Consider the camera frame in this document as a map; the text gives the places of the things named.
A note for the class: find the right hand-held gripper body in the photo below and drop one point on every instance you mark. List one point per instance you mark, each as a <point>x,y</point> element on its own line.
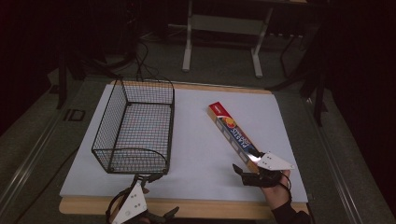
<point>271,168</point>

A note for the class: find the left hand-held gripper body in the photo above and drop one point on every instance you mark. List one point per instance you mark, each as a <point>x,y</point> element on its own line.
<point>132,202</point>

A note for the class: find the long plastic wrap box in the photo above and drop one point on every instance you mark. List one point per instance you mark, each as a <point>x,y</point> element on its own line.
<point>232,129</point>

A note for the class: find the person's left hand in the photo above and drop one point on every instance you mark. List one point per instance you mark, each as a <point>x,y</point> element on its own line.
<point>145,189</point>

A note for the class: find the person's right hand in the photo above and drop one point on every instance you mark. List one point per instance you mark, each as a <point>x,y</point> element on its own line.
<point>275,194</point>

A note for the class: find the white table mat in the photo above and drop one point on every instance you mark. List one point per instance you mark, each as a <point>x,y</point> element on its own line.
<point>199,143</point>

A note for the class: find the black metal stand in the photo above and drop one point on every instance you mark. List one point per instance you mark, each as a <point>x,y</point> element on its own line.
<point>320,99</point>

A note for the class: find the metal floor rail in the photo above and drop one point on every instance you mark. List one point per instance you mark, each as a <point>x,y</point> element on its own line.
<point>29,158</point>
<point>334,161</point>

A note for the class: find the black floor bracket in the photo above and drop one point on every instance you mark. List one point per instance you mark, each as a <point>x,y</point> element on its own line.
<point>74,115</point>

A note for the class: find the white metal desk frame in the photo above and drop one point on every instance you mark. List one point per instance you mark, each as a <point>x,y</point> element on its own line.
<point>224,26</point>

